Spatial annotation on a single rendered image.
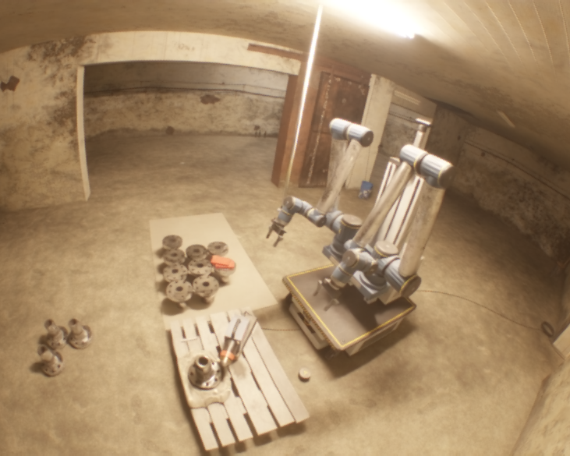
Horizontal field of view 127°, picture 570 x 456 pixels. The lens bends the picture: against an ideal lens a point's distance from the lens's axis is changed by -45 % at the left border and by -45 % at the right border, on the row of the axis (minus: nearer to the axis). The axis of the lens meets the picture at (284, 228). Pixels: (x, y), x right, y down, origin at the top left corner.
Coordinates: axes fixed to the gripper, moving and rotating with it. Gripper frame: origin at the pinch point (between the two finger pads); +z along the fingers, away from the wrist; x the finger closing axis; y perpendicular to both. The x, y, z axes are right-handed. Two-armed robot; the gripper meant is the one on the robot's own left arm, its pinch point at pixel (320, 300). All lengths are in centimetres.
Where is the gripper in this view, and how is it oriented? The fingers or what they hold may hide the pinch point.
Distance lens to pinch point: 164.8
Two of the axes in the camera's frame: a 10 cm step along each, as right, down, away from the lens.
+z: -5.3, 8.0, 2.8
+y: -7.1, -2.4, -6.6
